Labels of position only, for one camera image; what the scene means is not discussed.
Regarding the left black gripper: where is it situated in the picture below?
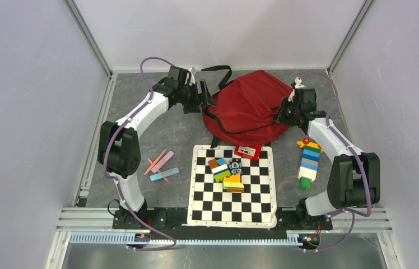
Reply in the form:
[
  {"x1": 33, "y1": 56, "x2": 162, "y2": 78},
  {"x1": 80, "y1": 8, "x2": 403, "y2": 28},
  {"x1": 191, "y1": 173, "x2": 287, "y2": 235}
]
[{"x1": 178, "y1": 80, "x2": 216, "y2": 114}]

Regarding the red backpack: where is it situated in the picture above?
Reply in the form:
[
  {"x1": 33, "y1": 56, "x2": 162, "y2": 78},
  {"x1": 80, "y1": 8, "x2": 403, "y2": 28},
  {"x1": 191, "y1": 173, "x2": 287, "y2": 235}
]
[{"x1": 202, "y1": 65, "x2": 295, "y2": 146}]

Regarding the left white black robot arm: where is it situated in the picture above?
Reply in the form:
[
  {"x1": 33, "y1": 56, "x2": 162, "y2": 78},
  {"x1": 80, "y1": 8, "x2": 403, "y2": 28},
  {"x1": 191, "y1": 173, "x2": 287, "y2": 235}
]
[{"x1": 98, "y1": 66, "x2": 215, "y2": 229}]

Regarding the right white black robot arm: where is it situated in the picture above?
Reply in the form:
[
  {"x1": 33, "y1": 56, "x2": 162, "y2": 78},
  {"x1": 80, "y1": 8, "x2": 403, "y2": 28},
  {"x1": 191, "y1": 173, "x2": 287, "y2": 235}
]
[{"x1": 274, "y1": 89, "x2": 381, "y2": 229}]

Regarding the pink highlighter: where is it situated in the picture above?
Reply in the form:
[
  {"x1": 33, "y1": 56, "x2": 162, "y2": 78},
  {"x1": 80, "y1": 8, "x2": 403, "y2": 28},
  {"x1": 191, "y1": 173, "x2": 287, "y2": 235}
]
[{"x1": 151, "y1": 151, "x2": 174, "y2": 173}]

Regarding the long striped block tower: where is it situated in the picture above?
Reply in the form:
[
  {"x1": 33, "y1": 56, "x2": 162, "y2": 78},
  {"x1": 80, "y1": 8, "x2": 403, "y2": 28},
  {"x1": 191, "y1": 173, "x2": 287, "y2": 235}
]
[{"x1": 297, "y1": 137, "x2": 324, "y2": 191}]

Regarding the red plastic card box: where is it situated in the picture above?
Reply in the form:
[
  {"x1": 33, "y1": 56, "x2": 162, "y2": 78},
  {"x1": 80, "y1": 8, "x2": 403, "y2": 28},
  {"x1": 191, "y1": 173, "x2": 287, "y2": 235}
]
[{"x1": 234, "y1": 145, "x2": 262, "y2": 161}]

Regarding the brown blue green block stack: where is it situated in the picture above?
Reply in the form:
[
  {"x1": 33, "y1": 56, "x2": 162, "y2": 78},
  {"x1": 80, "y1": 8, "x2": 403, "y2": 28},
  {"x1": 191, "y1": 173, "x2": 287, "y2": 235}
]
[{"x1": 208, "y1": 158, "x2": 231, "y2": 183}]

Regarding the orange pencil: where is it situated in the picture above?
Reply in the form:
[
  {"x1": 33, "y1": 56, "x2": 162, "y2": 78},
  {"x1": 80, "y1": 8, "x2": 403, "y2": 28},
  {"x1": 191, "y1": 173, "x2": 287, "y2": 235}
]
[{"x1": 144, "y1": 149, "x2": 167, "y2": 175}]

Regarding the blue owl number block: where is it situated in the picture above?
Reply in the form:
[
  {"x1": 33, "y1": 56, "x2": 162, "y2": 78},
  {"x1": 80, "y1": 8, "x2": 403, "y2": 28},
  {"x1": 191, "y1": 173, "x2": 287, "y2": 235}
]
[{"x1": 228, "y1": 158, "x2": 243, "y2": 175}]

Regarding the light blue highlighter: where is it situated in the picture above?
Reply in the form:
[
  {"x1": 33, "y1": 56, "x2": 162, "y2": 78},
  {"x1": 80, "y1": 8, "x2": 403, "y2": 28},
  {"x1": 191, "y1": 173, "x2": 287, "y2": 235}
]
[{"x1": 150, "y1": 168, "x2": 179, "y2": 182}]

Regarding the red pencil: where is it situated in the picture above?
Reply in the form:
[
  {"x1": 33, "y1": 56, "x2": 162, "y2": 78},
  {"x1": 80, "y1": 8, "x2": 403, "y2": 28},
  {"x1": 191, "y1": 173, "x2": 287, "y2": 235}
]
[{"x1": 147, "y1": 158, "x2": 169, "y2": 183}]

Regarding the green yellow orange block stack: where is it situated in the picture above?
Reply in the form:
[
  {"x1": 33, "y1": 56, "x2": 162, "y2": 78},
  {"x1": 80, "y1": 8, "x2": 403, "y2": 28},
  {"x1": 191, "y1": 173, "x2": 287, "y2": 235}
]
[{"x1": 222, "y1": 174, "x2": 245, "y2": 193}]

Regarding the black white chessboard mat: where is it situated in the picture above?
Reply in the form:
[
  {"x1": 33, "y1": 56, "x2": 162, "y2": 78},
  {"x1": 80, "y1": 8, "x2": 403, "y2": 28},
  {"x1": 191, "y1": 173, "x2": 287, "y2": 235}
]
[{"x1": 187, "y1": 145, "x2": 277, "y2": 229}]

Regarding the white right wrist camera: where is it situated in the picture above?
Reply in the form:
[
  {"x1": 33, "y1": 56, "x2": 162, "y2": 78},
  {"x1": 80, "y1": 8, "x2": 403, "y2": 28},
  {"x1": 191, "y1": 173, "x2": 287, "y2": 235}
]
[{"x1": 288, "y1": 77, "x2": 306, "y2": 104}]

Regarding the blue toothed cable rail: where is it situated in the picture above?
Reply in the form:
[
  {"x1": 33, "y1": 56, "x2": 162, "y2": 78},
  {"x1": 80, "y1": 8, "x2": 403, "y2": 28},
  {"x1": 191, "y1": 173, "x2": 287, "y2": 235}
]
[{"x1": 69, "y1": 231, "x2": 302, "y2": 247}]

